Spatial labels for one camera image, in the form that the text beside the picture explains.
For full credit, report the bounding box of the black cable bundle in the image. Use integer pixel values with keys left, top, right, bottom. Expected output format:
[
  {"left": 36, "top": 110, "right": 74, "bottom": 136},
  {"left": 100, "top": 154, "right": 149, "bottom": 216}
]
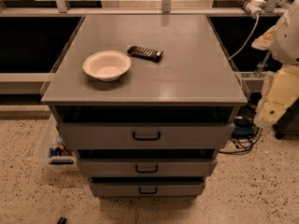
[{"left": 218, "top": 103, "right": 263, "bottom": 156}]

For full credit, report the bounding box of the grey drawer cabinet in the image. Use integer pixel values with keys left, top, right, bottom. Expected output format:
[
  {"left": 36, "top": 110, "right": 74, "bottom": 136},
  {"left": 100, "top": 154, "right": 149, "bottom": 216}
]
[{"left": 43, "top": 15, "right": 247, "bottom": 185}]

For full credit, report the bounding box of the white paper bowl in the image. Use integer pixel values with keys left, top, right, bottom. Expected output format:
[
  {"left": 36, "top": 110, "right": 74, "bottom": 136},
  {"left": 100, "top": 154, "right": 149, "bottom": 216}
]
[{"left": 82, "top": 50, "right": 131, "bottom": 81}]

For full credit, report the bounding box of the black snack bar wrapper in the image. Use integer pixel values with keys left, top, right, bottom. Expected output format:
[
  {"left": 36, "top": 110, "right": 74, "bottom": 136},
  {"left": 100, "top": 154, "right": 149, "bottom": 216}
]
[{"left": 127, "top": 46, "right": 163, "bottom": 63}]

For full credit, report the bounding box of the white power cable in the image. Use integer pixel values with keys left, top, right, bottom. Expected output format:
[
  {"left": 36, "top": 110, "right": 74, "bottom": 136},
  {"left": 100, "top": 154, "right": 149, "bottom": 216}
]
[{"left": 227, "top": 12, "right": 261, "bottom": 62}]

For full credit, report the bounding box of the grey top drawer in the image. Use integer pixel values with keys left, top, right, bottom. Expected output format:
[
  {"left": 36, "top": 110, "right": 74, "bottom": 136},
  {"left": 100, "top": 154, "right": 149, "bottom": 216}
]
[{"left": 59, "top": 123, "right": 235, "bottom": 150}]

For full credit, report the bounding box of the clear plastic storage box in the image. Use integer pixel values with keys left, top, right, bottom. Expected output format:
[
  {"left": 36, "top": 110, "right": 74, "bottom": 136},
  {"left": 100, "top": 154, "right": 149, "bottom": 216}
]
[{"left": 33, "top": 116, "right": 78, "bottom": 173}]

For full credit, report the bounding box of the small black floor object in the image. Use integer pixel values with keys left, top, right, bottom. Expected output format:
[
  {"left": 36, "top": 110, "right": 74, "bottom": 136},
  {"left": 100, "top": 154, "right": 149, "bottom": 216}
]
[{"left": 57, "top": 217, "right": 67, "bottom": 224}]

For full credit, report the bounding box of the blue box on floor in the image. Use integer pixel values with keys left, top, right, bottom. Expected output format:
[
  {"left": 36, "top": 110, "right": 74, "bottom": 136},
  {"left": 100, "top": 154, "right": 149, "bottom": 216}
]
[{"left": 232, "top": 118, "right": 255, "bottom": 138}]

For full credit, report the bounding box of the dark cabinet at right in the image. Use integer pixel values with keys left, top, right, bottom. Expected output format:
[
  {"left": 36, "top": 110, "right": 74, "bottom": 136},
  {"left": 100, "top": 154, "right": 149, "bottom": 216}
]
[{"left": 274, "top": 99, "right": 299, "bottom": 139}]

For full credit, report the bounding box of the diagonal metal rod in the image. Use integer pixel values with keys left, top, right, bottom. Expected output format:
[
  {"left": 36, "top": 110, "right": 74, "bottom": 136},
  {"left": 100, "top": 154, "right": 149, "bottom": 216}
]
[{"left": 252, "top": 51, "right": 271, "bottom": 77}]

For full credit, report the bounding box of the white power strip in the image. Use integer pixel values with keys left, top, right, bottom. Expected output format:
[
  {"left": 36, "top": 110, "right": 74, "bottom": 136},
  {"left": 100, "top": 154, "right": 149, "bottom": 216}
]
[{"left": 237, "top": 0, "right": 264, "bottom": 17}]

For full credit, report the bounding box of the grey middle drawer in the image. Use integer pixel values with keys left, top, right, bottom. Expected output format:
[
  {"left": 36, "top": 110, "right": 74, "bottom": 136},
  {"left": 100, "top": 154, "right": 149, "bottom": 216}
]
[{"left": 77, "top": 159, "right": 217, "bottom": 177}]

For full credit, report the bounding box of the grey drawer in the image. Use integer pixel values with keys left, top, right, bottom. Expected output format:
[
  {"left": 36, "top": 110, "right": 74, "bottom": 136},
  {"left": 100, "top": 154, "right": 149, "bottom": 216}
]
[
  {"left": 77, "top": 159, "right": 217, "bottom": 177},
  {"left": 59, "top": 123, "right": 235, "bottom": 150},
  {"left": 90, "top": 182, "right": 206, "bottom": 197}
]

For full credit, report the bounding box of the grey bottom drawer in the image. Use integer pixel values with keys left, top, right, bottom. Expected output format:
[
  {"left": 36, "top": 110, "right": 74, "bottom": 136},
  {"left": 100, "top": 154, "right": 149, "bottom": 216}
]
[{"left": 90, "top": 182, "right": 206, "bottom": 197}]

